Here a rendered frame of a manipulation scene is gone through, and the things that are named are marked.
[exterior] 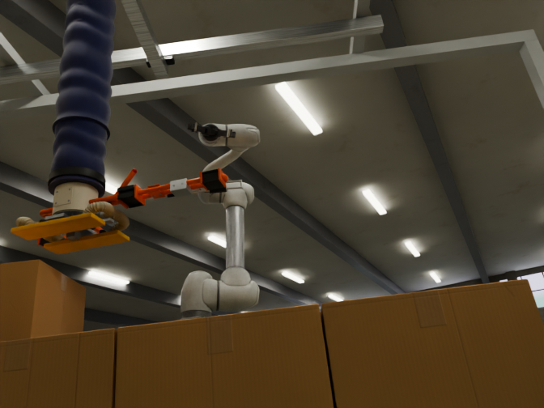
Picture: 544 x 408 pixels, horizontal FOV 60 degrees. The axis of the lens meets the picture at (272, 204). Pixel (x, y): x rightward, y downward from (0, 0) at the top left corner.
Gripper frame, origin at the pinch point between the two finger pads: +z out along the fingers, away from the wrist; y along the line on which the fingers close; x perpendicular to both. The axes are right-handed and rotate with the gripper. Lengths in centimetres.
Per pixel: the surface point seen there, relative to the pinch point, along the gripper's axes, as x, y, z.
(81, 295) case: -77, 43, -10
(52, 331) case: -83, 46, 18
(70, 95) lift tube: 6, 62, -24
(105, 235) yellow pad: -50, 36, -4
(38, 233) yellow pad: -52, 60, 1
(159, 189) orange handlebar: -27.5, 17.0, 4.4
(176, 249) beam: -188, 10, -778
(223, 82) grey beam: 63, -10, -229
